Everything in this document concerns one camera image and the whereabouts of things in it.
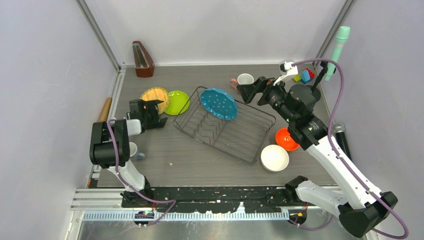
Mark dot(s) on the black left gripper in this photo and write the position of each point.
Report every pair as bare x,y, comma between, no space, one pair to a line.
152,107

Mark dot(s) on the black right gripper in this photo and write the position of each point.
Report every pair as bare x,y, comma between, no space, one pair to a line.
248,91

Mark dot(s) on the yellow woven pattern plate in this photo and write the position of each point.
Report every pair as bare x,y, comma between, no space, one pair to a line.
157,93

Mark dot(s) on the lime green plate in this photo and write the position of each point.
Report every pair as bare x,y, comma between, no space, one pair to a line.
179,102

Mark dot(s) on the blue polka dot plate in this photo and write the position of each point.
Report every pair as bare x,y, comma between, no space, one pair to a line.
219,103

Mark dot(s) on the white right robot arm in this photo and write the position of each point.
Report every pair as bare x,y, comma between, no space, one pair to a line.
361,206

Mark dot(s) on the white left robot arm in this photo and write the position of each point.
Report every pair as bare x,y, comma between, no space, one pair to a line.
111,149

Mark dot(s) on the pink mug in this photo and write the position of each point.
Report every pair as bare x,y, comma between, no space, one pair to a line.
242,79

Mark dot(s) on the grey blue mug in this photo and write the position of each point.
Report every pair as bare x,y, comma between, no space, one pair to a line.
134,153

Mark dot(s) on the brown metronome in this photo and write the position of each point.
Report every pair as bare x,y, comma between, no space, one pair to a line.
143,63

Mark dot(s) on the wooden rolling pin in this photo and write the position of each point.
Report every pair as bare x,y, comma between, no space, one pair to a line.
105,110

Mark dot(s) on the colourful toy blocks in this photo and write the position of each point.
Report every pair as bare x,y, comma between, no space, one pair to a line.
305,76

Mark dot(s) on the orange bowl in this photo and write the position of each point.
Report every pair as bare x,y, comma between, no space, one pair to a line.
284,140

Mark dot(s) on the black microphone stand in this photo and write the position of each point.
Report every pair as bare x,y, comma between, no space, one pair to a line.
314,88

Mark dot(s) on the white bowl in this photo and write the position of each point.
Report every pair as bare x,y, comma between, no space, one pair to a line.
274,158

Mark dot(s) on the black handheld microphone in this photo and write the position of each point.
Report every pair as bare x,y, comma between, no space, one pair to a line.
340,135

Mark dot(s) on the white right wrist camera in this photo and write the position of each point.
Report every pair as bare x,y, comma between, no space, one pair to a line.
287,71

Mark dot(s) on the black wire dish rack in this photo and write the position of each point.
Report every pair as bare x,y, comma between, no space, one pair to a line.
242,138

